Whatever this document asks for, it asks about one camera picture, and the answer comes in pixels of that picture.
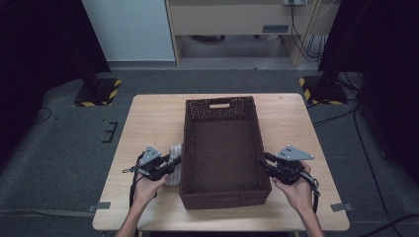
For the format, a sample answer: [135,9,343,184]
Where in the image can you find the grey striped towel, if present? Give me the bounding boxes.
[164,142,184,187]

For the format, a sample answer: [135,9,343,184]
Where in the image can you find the thick black floor cable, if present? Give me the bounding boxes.
[359,213,419,237]

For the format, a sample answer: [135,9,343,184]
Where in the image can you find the grey floor tape piece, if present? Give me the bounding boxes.
[330,202,354,212]
[87,201,112,213]

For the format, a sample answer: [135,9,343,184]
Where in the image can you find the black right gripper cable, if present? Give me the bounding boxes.
[299,171,321,213]

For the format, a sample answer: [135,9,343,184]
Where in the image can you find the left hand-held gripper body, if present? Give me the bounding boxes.
[134,145,168,182]

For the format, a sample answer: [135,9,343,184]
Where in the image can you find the dark curtain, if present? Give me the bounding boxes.
[317,0,419,186]
[0,0,112,162]

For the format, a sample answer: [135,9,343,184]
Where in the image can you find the long black floor cable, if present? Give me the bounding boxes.
[353,105,404,237]

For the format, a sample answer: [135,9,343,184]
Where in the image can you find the black cable bundle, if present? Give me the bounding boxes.
[289,3,328,63]

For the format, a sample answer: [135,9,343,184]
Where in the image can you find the white partition panel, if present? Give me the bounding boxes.
[81,0,176,62]

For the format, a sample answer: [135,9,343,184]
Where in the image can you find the thin black floor cable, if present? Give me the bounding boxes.
[32,106,53,125]

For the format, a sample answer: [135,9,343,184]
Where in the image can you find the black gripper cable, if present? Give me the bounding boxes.
[122,152,146,208]
[299,171,321,213]

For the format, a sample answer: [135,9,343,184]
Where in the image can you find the person's left hand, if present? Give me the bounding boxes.
[132,174,170,208]

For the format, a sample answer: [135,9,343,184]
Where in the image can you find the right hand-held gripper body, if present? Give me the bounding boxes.
[275,144,315,186]

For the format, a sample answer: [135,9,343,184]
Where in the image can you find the person's right hand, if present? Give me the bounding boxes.
[271,162,313,215]

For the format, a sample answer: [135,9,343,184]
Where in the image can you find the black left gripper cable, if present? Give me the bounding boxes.
[122,152,146,208]

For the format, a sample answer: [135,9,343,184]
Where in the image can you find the brown wicker basket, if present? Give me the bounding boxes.
[178,96,273,210]

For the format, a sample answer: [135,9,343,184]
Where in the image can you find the black stand base yellow stripes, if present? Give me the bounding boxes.
[298,75,349,107]
[73,77,123,108]

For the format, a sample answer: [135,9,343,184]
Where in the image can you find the beige cabinet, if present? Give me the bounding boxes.
[164,0,340,67]

